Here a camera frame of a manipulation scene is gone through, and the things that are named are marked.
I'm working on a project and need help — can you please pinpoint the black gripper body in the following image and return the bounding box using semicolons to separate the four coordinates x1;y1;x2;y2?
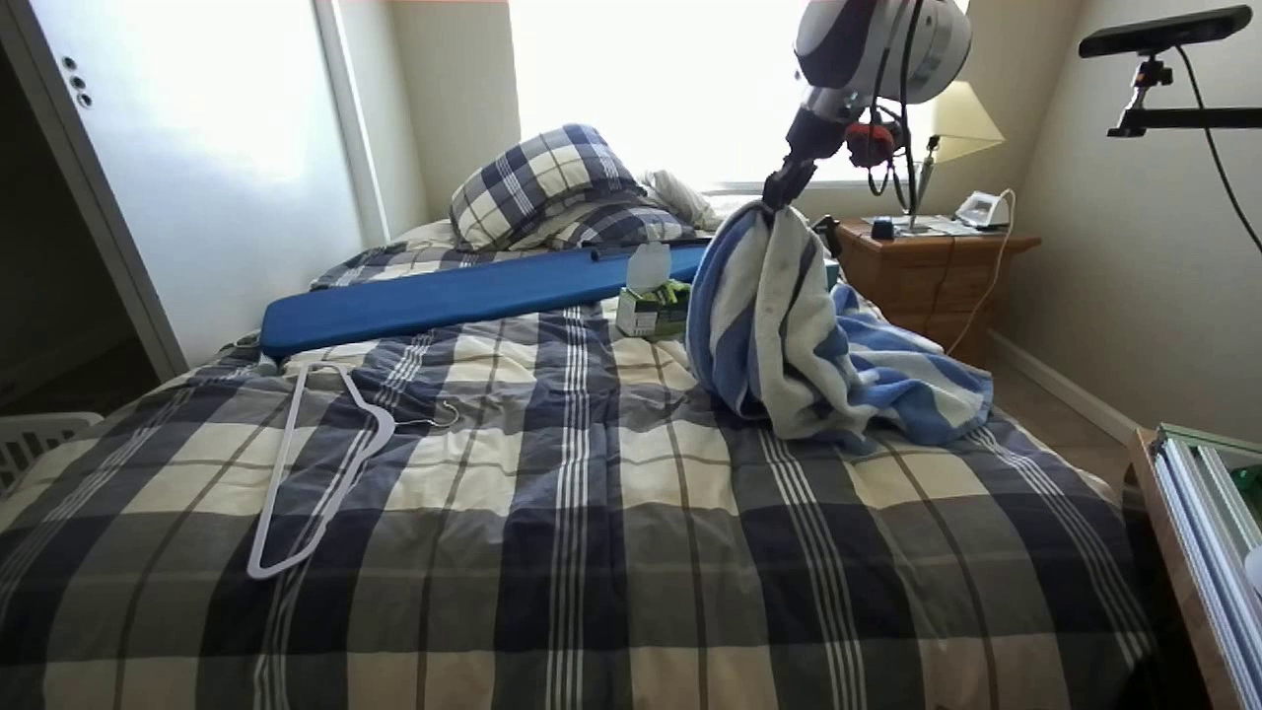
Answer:
762;156;817;208

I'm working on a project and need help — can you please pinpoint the blue white striped towel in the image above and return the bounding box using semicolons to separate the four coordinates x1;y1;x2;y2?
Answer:
687;203;993;451

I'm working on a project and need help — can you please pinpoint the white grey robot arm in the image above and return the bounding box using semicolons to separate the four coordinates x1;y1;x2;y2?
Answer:
762;0;974;208

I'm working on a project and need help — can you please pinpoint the cream shade table lamp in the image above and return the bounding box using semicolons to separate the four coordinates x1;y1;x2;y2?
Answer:
908;78;1005;227

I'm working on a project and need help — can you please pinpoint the white device on nightstand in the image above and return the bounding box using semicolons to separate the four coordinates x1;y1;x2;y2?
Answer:
953;191;1014;233

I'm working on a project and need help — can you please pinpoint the wooden nightstand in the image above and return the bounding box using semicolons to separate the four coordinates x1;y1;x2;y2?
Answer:
832;221;1037;365

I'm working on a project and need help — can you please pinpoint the white spray bottle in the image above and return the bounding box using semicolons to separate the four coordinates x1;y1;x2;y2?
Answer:
616;242;669;337

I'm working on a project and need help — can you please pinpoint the small green box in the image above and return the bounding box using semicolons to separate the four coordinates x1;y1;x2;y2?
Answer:
629;282;691;315

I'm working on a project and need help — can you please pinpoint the plaid checkered pillow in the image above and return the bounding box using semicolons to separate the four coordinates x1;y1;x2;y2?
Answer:
449;124;692;252

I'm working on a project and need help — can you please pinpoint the plaid checkered bed duvet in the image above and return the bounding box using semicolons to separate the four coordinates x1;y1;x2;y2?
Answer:
0;215;1159;710

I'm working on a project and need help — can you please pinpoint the white plastic clothes hanger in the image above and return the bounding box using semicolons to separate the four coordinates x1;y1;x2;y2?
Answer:
243;366;397;579

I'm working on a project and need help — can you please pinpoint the wooden framed white shelf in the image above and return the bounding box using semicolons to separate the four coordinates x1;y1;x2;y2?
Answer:
1133;424;1262;710

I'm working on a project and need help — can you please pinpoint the blue ironing board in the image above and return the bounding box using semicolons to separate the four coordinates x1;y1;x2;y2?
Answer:
255;242;713;365

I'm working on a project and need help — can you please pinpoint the white closet door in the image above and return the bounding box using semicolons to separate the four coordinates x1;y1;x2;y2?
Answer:
0;0;366;376

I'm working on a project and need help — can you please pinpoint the white laundry basket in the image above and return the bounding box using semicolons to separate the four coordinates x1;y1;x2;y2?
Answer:
0;412;97;497

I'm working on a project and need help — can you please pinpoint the black camera on stand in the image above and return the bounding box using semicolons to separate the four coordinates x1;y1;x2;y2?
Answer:
1075;3;1262;140

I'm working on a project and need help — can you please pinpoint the black hanging cable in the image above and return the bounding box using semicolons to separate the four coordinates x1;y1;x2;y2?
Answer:
1172;45;1262;258

